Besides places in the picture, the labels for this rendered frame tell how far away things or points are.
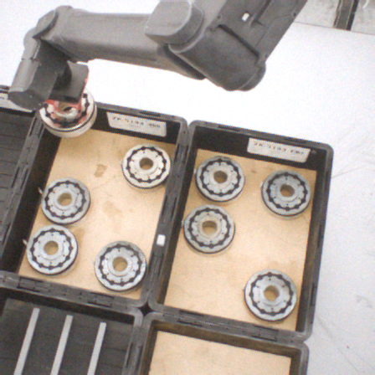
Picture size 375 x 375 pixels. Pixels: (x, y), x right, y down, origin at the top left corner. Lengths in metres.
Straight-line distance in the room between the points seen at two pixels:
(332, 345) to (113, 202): 0.56
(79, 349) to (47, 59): 0.56
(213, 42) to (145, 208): 0.75
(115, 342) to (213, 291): 0.21
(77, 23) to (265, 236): 0.62
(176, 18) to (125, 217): 0.75
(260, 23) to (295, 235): 0.75
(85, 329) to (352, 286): 0.59
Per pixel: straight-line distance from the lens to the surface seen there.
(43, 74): 0.94
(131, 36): 0.70
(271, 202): 1.26
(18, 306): 1.26
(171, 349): 1.20
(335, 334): 1.38
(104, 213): 1.28
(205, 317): 1.11
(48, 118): 1.15
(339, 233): 1.44
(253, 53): 0.60
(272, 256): 1.25
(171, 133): 1.30
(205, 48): 0.57
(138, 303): 1.12
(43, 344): 1.23
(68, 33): 0.86
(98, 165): 1.33
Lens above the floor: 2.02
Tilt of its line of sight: 66 degrees down
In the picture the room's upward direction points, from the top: 1 degrees clockwise
